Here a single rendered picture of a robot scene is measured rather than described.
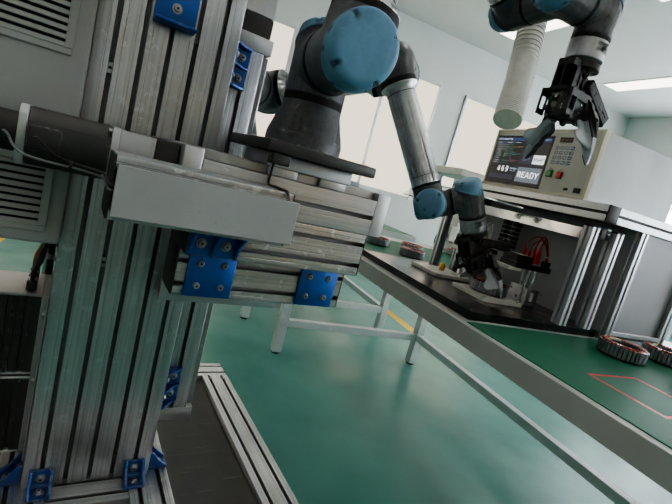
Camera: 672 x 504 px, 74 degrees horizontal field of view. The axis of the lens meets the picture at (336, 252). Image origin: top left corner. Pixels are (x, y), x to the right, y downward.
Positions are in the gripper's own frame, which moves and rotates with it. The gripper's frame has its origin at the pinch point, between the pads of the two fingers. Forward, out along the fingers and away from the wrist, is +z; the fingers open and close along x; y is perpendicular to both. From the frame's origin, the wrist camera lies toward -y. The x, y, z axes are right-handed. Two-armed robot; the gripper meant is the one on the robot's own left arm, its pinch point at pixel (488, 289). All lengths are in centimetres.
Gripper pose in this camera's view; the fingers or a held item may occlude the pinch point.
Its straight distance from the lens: 144.8
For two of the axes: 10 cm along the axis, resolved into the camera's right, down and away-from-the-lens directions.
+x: 3.6, 2.5, -9.0
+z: 2.3, 9.1, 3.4
